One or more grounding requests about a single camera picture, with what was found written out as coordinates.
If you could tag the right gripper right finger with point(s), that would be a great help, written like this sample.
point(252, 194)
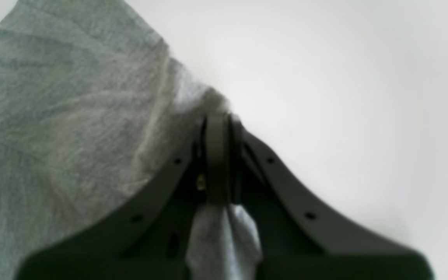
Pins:
point(301, 237)

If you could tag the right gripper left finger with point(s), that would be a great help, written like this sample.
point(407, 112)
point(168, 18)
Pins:
point(146, 238)

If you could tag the grey T-shirt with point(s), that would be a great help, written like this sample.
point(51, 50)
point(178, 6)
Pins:
point(92, 103)

